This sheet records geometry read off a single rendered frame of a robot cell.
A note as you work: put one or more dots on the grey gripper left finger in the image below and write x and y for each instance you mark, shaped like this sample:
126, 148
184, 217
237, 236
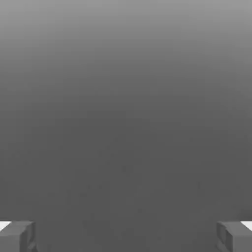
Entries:
13, 238

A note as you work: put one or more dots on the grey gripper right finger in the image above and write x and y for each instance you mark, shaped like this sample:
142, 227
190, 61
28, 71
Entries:
239, 239

